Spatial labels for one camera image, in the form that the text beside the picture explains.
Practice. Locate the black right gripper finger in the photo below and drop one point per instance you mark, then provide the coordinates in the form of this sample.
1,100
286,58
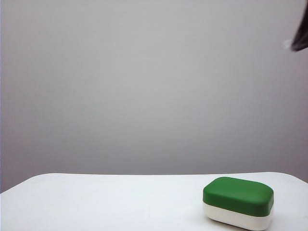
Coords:
300,36

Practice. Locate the white green foam mahjong tile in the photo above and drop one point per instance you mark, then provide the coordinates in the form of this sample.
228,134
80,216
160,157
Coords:
237,196

